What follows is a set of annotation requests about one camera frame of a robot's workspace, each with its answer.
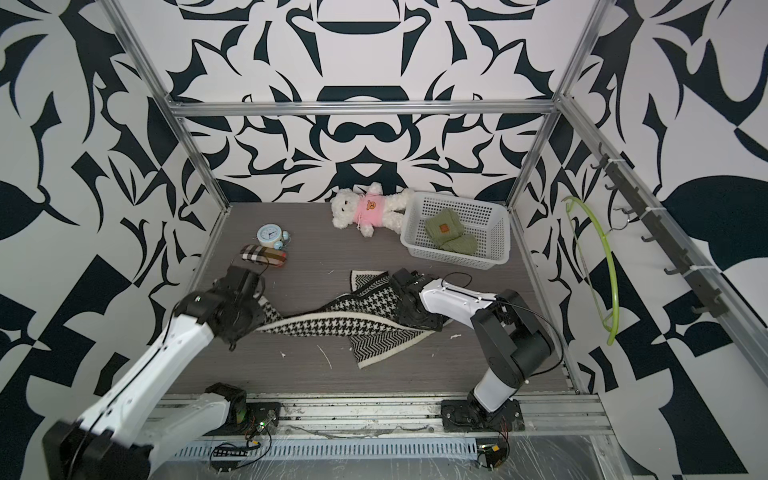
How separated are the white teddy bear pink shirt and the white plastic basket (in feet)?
0.11

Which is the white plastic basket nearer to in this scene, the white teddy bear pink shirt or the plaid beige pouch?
the white teddy bear pink shirt

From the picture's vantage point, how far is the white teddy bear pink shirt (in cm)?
110

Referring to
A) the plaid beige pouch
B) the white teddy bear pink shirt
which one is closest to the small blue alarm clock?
the plaid beige pouch

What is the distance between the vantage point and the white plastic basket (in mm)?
988

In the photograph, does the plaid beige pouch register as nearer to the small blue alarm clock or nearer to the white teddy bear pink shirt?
the small blue alarm clock

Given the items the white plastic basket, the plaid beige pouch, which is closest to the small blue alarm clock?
the plaid beige pouch
